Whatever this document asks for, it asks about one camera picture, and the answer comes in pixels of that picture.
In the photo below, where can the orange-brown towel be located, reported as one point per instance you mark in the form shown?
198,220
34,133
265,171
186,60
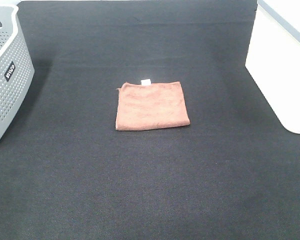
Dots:
150,107

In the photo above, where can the black table mat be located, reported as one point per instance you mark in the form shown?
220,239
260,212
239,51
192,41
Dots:
67,174

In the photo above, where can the white plastic storage box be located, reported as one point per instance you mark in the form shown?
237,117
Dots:
273,58

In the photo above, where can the grey perforated laundry basket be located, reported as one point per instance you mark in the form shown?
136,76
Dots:
16,66

